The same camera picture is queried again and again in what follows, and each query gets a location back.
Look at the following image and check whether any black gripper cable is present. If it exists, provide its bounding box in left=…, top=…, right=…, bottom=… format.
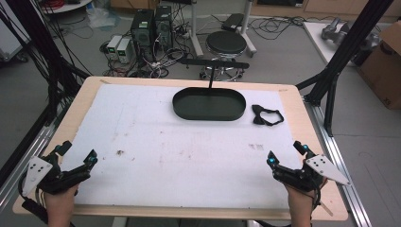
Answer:
left=309, top=176, right=327, bottom=221
left=17, top=174, right=51, bottom=225

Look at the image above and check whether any grey robot part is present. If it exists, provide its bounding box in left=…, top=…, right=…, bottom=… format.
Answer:
left=321, top=16, right=352, bottom=47

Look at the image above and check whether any black computer tower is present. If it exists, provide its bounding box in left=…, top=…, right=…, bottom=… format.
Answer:
left=130, top=9, right=156, bottom=61
left=153, top=5, right=174, bottom=51

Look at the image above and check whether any black metal frame post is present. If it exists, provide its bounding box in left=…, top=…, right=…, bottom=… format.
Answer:
left=6, top=0, right=91, bottom=127
left=295, top=0, right=395, bottom=138

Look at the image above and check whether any white table mat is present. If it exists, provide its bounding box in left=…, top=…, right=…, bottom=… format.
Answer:
left=59, top=82, right=303, bottom=211

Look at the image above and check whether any white power supply unit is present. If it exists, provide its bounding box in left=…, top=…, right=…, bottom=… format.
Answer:
left=115, top=38, right=132, bottom=64
left=106, top=34, right=123, bottom=55

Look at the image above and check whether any black flat box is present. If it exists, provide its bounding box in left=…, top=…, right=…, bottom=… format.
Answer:
left=220, top=12, right=246, bottom=33

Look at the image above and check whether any person's right hand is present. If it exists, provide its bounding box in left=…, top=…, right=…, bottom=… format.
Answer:
left=283, top=178, right=329, bottom=227

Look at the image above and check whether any person's left hand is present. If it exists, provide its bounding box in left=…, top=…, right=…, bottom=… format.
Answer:
left=44, top=184, right=80, bottom=227

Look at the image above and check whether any clear plastic bag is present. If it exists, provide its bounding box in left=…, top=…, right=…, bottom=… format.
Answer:
left=85, top=5, right=122, bottom=30

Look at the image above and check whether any black oval tray stand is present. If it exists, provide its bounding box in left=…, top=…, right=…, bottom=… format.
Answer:
left=172, top=58, right=251, bottom=122

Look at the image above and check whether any black bow tie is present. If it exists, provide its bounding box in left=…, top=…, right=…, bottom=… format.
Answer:
left=251, top=104, right=286, bottom=128

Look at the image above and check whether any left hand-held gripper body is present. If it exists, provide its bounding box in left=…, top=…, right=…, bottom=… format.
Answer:
left=21, top=152, right=93, bottom=198

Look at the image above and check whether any white stand leg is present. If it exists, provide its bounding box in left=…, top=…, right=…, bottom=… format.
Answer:
left=237, top=0, right=258, bottom=59
left=188, top=0, right=205, bottom=59

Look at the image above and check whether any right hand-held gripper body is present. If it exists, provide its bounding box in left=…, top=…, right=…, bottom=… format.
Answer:
left=270, top=153, right=353, bottom=193

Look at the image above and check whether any aluminium rail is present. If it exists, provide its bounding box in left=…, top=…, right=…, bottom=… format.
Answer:
left=0, top=103, right=70, bottom=216
left=303, top=96, right=374, bottom=227

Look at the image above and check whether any white round table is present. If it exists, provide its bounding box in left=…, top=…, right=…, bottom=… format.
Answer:
left=40, top=0, right=94, bottom=15

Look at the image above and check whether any brown cardboard box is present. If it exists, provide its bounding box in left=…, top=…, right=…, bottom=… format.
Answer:
left=357, top=20, right=401, bottom=111

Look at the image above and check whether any white floor board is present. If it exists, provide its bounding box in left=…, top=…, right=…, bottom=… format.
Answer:
left=302, top=21, right=384, bottom=68

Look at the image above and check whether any black round stool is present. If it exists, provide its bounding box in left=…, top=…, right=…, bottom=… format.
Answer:
left=199, top=30, right=248, bottom=81

